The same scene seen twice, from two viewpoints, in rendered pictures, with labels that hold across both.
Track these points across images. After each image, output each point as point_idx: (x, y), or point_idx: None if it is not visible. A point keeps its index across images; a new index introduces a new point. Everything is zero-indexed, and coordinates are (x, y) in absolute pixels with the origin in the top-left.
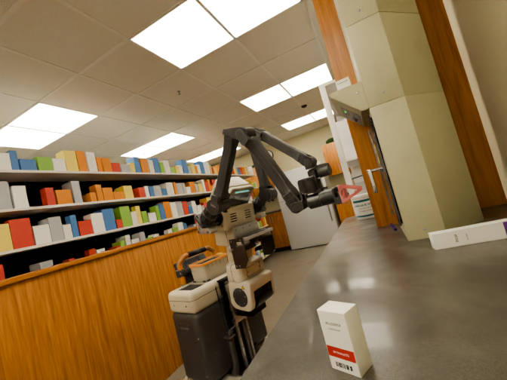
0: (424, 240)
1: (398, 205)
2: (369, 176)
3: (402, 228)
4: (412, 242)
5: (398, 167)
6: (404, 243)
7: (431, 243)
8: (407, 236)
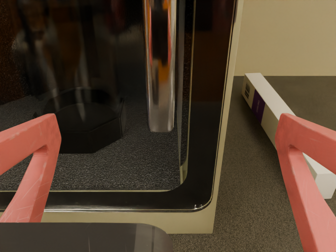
0: (231, 204)
1: (224, 142)
2: (173, 23)
3: (84, 221)
4: (232, 227)
5: None
6: (239, 247)
7: (320, 190)
8: (213, 222)
